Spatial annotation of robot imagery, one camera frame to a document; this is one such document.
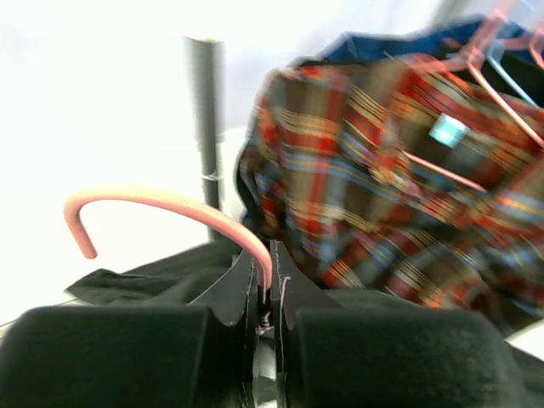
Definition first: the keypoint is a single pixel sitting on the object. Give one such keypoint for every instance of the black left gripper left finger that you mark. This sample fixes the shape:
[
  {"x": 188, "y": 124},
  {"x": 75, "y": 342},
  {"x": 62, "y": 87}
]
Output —
[{"x": 197, "y": 355}]

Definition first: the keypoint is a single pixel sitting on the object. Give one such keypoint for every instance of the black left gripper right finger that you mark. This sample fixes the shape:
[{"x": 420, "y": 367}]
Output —
[{"x": 360, "y": 348}]

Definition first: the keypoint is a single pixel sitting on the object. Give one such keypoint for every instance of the dark grey striped shirt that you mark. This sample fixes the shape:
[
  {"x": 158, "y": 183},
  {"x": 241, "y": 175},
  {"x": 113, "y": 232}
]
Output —
[{"x": 184, "y": 276}]

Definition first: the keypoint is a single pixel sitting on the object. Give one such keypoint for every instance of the red plaid shirt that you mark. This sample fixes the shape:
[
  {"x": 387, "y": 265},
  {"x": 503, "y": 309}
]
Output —
[{"x": 415, "y": 184}]

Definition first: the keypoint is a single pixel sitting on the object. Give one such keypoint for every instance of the light blue hanger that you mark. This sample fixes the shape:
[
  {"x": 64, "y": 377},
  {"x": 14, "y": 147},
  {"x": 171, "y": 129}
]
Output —
[{"x": 494, "y": 55}]

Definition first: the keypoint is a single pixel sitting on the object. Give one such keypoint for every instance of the blue shirt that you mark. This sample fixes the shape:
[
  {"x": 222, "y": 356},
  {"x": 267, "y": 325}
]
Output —
[{"x": 352, "y": 46}]

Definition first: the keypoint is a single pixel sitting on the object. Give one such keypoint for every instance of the metal clothes rack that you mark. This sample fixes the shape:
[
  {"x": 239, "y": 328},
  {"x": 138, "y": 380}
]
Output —
[{"x": 201, "y": 55}]

